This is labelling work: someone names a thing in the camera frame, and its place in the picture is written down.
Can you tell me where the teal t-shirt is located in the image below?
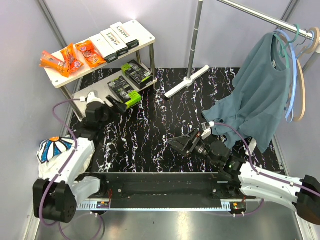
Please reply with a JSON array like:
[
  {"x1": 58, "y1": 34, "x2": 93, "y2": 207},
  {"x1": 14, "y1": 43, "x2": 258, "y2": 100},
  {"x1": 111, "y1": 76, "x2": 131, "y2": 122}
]
[{"x1": 202, "y1": 32, "x2": 292, "y2": 153}]

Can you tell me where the orange razor pack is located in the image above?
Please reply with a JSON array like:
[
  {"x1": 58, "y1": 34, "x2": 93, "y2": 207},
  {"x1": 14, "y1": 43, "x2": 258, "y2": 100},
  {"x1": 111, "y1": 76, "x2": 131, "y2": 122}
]
[
  {"x1": 39, "y1": 51, "x2": 70, "y2": 78},
  {"x1": 75, "y1": 40, "x2": 106, "y2": 69},
  {"x1": 60, "y1": 43, "x2": 84, "y2": 78}
]

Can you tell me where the white Harry's box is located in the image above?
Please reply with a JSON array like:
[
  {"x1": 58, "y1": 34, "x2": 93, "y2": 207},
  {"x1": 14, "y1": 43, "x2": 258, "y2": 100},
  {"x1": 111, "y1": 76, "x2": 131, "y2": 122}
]
[
  {"x1": 110, "y1": 22, "x2": 140, "y2": 50},
  {"x1": 100, "y1": 28, "x2": 129, "y2": 57}
]

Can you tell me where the blue hanger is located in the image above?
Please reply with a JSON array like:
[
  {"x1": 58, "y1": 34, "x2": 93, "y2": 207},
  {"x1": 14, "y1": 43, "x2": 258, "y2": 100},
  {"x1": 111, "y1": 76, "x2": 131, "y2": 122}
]
[{"x1": 274, "y1": 29, "x2": 316, "y2": 123}]

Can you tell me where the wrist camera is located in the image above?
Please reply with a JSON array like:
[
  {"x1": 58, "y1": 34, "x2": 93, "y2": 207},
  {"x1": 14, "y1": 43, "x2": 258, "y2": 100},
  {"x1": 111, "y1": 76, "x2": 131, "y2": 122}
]
[
  {"x1": 79, "y1": 90, "x2": 105, "y2": 105},
  {"x1": 201, "y1": 121, "x2": 215, "y2": 140}
]

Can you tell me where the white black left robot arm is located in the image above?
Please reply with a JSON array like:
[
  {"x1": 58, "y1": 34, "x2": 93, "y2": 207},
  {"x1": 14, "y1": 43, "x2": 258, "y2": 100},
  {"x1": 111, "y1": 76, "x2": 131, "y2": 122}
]
[{"x1": 32, "y1": 91, "x2": 128, "y2": 227}]

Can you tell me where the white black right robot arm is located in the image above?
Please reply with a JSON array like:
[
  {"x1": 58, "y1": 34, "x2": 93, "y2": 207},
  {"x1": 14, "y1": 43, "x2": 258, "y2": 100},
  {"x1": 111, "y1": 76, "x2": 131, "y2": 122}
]
[{"x1": 168, "y1": 130, "x2": 320, "y2": 225}]

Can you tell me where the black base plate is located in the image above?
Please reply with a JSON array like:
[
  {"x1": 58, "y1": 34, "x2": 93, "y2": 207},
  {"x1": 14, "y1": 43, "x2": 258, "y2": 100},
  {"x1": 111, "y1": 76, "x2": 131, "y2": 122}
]
[{"x1": 81, "y1": 172, "x2": 244, "y2": 200}]

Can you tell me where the teal hanger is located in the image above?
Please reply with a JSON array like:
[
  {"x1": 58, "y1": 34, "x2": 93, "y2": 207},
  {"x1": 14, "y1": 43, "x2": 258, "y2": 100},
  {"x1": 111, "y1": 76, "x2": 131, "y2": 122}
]
[{"x1": 274, "y1": 29, "x2": 299, "y2": 71}]

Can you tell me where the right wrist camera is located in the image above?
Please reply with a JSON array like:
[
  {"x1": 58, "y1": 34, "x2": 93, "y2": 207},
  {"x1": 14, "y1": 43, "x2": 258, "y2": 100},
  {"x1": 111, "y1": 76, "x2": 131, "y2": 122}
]
[{"x1": 201, "y1": 121, "x2": 215, "y2": 140}]

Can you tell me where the green black razor box shelved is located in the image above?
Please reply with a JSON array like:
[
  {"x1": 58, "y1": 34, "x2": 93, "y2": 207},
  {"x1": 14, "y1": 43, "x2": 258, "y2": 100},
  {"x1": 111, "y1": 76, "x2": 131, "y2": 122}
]
[{"x1": 121, "y1": 60, "x2": 154, "y2": 90}]

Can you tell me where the white printed cloth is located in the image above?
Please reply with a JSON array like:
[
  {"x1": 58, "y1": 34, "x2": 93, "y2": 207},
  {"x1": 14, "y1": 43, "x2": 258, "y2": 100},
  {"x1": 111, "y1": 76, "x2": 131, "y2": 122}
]
[{"x1": 36, "y1": 135, "x2": 95, "y2": 184}]

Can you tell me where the wooden hanger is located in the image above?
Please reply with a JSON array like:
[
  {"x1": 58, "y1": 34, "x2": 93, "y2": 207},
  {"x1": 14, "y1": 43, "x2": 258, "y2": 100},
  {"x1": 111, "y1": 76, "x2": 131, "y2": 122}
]
[{"x1": 277, "y1": 26, "x2": 320, "y2": 123}]

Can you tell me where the white two-tier shelf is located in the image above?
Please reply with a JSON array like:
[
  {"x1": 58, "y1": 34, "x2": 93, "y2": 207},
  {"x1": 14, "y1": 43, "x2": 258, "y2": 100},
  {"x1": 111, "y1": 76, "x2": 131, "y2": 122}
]
[{"x1": 39, "y1": 19, "x2": 158, "y2": 121}]

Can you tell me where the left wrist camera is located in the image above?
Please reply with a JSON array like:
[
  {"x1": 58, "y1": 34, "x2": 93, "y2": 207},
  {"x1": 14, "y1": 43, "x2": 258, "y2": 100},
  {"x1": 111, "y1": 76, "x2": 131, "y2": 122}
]
[{"x1": 79, "y1": 90, "x2": 105, "y2": 105}]

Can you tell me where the white H razor box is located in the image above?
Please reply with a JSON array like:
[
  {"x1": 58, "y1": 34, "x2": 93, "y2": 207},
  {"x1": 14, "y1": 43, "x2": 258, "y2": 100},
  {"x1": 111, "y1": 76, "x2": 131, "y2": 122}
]
[{"x1": 89, "y1": 33, "x2": 118, "y2": 64}]

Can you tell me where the clothes rack stand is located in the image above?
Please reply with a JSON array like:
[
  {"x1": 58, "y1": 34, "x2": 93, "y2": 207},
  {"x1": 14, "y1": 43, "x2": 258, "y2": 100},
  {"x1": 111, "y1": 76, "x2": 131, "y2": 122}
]
[{"x1": 164, "y1": 0, "x2": 320, "y2": 99}]

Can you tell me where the aluminium frame rail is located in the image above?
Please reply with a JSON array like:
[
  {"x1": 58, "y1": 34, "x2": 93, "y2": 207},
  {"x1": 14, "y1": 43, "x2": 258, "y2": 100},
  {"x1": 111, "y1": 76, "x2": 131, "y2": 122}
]
[{"x1": 76, "y1": 195, "x2": 247, "y2": 213}]

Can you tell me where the green black razor box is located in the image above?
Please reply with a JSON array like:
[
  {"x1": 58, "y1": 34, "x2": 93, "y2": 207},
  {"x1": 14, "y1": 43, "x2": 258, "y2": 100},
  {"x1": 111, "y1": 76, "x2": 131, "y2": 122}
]
[{"x1": 107, "y1": 76, "x2": 142, "y2": 109}]

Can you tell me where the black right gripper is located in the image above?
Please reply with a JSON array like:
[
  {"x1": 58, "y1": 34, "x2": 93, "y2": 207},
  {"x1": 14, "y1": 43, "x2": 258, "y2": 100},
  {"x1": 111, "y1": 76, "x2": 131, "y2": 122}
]
[{"x1": 168, "y1": 128, "x2": 220, "y2": 168}]

